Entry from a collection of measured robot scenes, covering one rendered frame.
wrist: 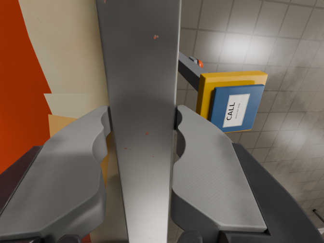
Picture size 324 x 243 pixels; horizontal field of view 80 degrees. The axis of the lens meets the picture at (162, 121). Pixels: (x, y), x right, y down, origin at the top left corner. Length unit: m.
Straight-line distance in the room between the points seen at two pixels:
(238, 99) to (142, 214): 0.28
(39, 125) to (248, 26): 1.45
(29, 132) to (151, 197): 0.11
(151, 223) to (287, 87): 1.81
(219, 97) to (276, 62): 1.40
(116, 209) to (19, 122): 0.13
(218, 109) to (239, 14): 1.15
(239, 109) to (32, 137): 0.34
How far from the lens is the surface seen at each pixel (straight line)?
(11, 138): 0.20
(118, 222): 0.26
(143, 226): 0.20
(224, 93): 0.37
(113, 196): 0.22
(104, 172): 0.20
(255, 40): 1.59
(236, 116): 0.41
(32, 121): 0.18
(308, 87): 2.10
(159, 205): 0.17
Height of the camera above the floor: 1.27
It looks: 56 degrees down
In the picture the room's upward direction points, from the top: 158 degrees clockwise
